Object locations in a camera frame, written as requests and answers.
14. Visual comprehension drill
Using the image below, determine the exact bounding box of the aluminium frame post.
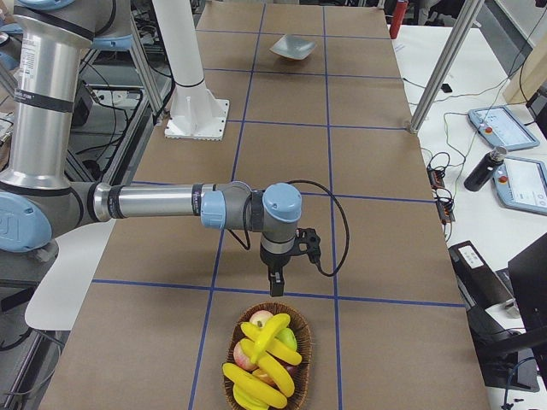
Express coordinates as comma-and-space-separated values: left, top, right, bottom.
407, 0, 485, 135

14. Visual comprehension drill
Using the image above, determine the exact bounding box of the yellow banana with dark tip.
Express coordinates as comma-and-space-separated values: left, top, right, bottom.
240, 322, 303, 366

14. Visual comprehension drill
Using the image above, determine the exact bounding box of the black water bottle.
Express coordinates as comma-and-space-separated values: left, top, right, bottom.
464, 146, 508, 192

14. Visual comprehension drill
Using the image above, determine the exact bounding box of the large yellow banana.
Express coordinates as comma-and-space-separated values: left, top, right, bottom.
240, 338, 295, 397

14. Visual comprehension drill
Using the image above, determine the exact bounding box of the wicker fruit basket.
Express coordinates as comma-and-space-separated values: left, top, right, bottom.
224, 302, 312, 409

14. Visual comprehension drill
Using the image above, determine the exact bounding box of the green pear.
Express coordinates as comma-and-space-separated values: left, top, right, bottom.
276, 327, 297, 351

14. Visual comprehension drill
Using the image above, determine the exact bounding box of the red cylinder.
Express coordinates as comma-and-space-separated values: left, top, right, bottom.
389, 0, 409, 39

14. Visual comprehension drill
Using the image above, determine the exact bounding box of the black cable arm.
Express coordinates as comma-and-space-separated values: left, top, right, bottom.
226, 179, 350, 278

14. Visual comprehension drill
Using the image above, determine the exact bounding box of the teach pendant far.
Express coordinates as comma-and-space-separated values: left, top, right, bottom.
468, 106, 539, 151

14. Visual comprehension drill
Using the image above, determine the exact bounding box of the yellow banana at basket front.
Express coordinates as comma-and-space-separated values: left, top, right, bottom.
222, 363, 287, 409

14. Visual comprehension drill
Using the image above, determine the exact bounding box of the red pink apple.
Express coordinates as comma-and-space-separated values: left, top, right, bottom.
232, 342, 257, 372

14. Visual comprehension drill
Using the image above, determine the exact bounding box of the pink peach apple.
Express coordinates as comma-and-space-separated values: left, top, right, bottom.
249, 310, 274, 328

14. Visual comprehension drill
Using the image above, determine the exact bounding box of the black computer monitor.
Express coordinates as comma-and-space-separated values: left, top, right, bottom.
482, 232, 547, 368

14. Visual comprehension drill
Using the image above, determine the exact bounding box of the black box with label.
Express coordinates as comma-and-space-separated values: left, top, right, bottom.
449, 241, 516, 343

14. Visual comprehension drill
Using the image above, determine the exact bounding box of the orange circuit board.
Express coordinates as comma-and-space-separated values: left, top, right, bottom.
427, 168, 445, 190

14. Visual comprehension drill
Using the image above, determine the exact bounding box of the teach pendant near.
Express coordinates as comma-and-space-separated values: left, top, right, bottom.
493, 156, 546, 215

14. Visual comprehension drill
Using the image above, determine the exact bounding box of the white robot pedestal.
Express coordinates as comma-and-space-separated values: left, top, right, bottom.
153, 0, 230, 141

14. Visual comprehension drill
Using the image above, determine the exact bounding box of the greenish yellow banana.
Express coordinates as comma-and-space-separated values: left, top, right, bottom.
250, 313, 291, 364

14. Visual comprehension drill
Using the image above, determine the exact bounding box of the white table extension panel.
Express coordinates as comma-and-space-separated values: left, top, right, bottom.
25, 220, 115, 331

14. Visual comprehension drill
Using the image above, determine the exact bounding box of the grey square plate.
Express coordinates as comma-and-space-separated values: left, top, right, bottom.
269, 34, 316, 62

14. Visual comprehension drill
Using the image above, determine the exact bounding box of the teach pendant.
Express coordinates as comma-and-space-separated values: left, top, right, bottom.
493, 156, 546, 215
468, 106, 539, 151

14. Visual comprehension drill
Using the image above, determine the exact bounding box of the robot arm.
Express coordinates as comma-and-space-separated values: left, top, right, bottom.
1, 1, 302, 296

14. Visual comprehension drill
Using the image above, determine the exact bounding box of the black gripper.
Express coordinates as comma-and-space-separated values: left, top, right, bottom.
260, 246, 292, 297

